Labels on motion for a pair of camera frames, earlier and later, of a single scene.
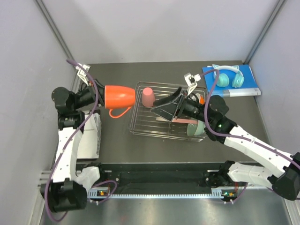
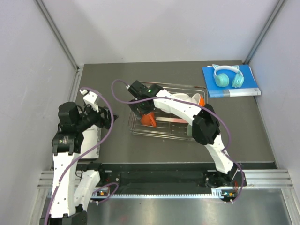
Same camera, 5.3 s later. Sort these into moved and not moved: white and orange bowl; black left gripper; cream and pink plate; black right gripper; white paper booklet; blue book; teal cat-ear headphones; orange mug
Moved: orange mug; black left gripper; black right gripper
Not moved: teal cat-ear headphones; white paper booklet; cream and pink plate; blue book; white and orange bowl
